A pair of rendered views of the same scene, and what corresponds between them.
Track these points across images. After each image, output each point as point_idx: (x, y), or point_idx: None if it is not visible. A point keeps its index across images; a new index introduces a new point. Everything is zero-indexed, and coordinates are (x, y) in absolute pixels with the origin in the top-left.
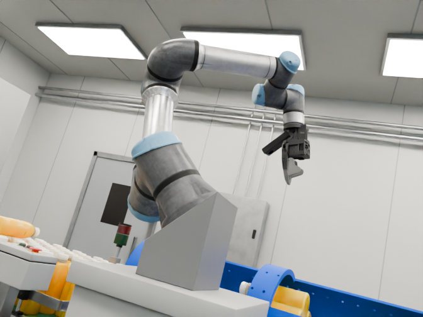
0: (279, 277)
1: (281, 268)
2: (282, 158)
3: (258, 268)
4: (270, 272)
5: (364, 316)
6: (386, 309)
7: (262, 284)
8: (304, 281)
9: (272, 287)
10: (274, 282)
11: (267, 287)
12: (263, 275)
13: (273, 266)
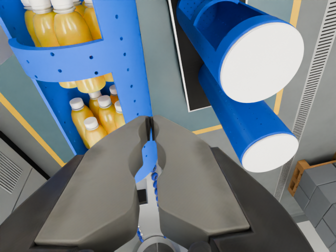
0: (35, 79)
1: (54, 74)
2: (2, 231)
3: (95, 7)
4: (31, 66)
5: None
6: None
7: (18, 59)
8: (115, 83)
9: (25, 72)
10: (28, 74)
11: (21, 66)
12: (22, 58)
13: (46, 64)
